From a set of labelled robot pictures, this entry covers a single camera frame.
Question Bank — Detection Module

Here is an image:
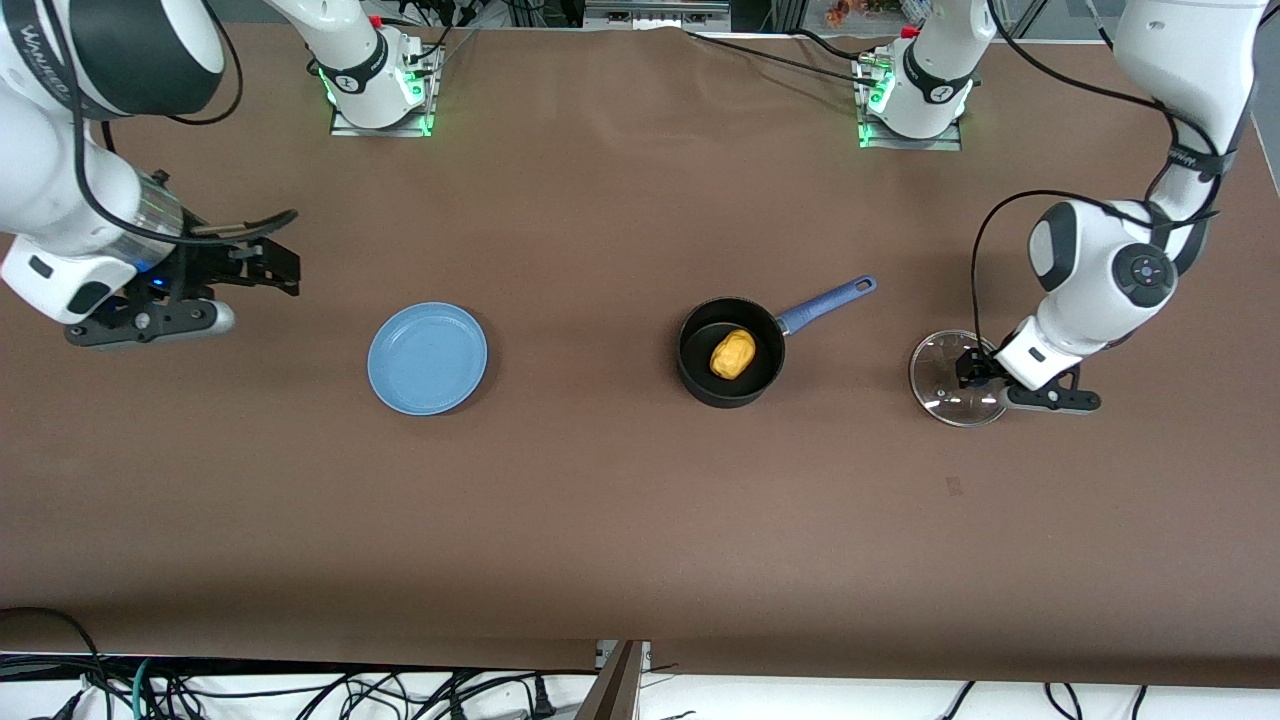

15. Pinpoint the black floor cable loop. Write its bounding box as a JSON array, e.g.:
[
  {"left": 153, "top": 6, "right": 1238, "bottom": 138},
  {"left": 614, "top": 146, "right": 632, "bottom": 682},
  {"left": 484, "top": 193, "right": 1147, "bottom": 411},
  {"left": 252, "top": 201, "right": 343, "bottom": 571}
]
[{"left": 0, "top": 606, "right": 111, "bottom": 720}]

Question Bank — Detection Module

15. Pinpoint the long black table cable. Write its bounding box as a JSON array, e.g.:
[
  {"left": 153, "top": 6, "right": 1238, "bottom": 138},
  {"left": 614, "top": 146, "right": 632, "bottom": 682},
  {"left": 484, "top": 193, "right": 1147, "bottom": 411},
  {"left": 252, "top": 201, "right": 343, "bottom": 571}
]
[{"left": 685, "top": 30, "right": 881, "bottom": 86}]

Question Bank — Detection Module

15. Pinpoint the glass lid with blue knob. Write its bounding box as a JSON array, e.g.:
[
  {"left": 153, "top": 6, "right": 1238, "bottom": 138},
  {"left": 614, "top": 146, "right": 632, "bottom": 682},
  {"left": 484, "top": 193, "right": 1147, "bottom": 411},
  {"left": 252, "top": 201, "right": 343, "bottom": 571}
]
[{"left": 908, "top": 330, "right": 1013, "bottom": 429}]

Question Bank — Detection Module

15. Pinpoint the brown table cover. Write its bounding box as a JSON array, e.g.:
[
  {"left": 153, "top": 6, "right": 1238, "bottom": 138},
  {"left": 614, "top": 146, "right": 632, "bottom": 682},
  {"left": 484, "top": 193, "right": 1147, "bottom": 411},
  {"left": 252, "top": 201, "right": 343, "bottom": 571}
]
[{"left": 0, "top": 20, "right": 1280, "bottom": 691}]

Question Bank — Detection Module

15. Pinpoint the blue round plate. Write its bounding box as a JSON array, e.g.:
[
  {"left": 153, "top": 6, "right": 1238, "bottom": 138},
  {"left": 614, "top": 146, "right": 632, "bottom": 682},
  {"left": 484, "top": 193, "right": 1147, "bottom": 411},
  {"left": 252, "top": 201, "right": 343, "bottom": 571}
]
[{"left": 367, "top": 302, "right": 489, "bottom": 416}]

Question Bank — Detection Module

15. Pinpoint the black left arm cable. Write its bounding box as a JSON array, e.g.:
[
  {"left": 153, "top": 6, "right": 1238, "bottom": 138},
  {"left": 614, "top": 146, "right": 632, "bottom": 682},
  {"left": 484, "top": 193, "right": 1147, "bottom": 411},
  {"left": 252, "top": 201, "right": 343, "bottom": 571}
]
[{"left": 970, "top": 0, "right": 1231, "bottom": 351}]

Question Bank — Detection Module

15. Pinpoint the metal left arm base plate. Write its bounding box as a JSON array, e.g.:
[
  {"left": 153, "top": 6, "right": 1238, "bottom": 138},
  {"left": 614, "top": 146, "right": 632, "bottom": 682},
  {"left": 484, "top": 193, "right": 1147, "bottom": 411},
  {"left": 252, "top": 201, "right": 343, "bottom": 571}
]
[{"left": 855, "top": 55, "right": 963, "bottom": 151}]

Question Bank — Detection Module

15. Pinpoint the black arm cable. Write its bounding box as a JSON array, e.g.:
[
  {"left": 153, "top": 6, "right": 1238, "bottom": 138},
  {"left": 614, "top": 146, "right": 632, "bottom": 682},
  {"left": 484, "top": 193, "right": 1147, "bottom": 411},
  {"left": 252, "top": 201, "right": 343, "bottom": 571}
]
[
  {"left": 40, "top": 0, "right": 299, "bottom": 246},
  {"left": 970, "top": 0, "right": 1231, "bottom": 351}
]

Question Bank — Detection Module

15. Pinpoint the dark wooden beam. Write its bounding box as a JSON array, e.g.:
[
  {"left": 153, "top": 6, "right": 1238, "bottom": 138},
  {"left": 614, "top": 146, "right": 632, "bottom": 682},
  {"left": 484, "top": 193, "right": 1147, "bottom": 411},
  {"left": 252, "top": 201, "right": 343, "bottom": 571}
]
[{"left": 575, "top": 645, "right": 641, "bottom": 720}]

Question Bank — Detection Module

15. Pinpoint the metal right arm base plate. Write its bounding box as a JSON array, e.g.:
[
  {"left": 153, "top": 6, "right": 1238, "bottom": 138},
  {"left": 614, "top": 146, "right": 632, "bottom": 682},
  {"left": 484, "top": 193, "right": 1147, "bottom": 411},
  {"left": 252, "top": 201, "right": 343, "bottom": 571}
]
[{"left": 330, "top": 45, "right": 441, "bottom": 138}]

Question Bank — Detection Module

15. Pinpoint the yellow potato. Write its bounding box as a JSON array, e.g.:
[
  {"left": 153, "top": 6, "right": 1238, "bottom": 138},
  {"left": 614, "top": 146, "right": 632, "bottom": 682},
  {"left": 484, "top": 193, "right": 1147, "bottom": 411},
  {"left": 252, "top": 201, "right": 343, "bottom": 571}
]
[{"left": 710, "top": 328, "right": 758, "bottom": 381}]

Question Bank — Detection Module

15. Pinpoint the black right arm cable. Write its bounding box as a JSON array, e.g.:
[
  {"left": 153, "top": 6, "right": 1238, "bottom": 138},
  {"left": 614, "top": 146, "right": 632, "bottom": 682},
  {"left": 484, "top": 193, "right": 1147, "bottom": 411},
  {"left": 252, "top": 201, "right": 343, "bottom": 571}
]
[{"left": 40, "top": 0, "right": 299, "bottom": 246}]

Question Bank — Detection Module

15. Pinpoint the dark saucepan with blue handle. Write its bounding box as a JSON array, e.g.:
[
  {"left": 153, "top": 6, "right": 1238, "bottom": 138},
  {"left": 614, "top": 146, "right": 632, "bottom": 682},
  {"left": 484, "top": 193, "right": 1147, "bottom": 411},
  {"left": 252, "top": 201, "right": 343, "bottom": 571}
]
[{"left": 677, "top": 275, "right": 878, "bottom": 409}]

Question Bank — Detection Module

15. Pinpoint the grey metal rail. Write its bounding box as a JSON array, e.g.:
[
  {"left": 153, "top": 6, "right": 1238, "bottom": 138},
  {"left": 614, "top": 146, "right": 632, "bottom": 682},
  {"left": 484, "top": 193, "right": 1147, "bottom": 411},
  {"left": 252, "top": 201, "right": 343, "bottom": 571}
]
[{"left": 585, "top": 0, "right": 731, "bottom": 23}]

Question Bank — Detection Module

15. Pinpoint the short black table cable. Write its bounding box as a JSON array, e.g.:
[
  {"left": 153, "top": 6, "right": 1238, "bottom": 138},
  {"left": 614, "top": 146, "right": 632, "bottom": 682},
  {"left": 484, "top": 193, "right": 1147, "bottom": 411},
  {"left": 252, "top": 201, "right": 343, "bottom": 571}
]
[{"left": 790, "top": 28, "right": 871, "bottom": 63}]

